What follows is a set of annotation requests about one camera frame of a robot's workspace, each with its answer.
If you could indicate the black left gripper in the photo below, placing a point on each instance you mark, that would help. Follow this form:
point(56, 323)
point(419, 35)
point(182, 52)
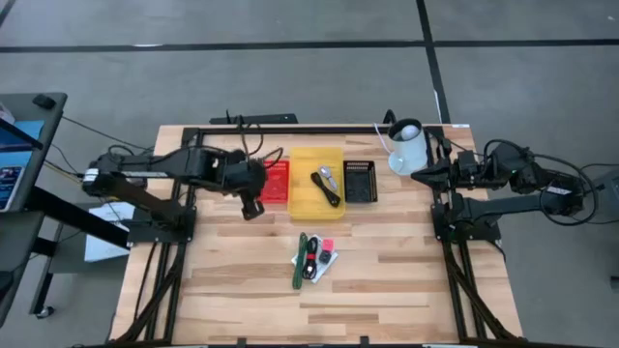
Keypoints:
point(237, 174)

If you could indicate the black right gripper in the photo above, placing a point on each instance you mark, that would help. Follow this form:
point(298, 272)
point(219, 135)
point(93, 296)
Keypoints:
point(466, 176)

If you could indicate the pink wall charger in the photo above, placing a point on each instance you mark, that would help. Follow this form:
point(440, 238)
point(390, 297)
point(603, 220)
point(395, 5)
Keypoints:
point(328, 244)

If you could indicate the red black small tool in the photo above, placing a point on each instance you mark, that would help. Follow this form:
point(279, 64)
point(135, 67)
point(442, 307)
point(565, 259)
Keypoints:
point(311, 263)

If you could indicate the black wall charger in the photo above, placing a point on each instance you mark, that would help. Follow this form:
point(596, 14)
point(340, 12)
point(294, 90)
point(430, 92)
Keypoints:
point(325, 257)

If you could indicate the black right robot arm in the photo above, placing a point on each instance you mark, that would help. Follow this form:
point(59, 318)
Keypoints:
point(503, 203)

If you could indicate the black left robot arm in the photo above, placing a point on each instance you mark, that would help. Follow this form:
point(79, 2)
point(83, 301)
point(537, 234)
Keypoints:
point(169, 164)

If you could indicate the yellow translucent plastic bin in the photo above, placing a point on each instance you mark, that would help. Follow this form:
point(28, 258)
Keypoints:
point(304, 203)

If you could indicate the red slotted plastic basket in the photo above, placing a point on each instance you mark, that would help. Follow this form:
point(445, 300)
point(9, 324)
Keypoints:
point(276, 183)

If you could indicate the black flat bar device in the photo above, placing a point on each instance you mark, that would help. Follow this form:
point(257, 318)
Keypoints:
point(271, 119)

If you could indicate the black lamp clamp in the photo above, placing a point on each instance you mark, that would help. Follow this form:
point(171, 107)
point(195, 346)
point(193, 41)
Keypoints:
point(389, 117)

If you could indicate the black slotted plastic basket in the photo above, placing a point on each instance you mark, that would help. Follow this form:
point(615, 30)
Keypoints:
point(360, 186)

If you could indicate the white paper sheet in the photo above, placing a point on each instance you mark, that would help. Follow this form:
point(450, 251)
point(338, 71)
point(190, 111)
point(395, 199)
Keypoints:
point(104, 251)

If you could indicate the grey metal stand base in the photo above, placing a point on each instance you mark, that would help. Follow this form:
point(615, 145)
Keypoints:
point(610, 193)

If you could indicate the grey desk with black legs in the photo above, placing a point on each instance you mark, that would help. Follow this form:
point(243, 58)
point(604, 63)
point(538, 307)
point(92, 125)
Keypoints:
point(48, 123)

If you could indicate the black computer mouse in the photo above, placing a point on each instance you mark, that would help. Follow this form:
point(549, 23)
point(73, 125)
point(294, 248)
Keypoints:
point(43, 101)

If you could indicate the open laptop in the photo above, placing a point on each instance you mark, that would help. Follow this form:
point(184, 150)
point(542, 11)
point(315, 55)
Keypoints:
point(14, 157)

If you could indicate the black frame bracket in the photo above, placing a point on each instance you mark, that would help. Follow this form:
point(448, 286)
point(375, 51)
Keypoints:
point(364, 341)
point(241, 341)

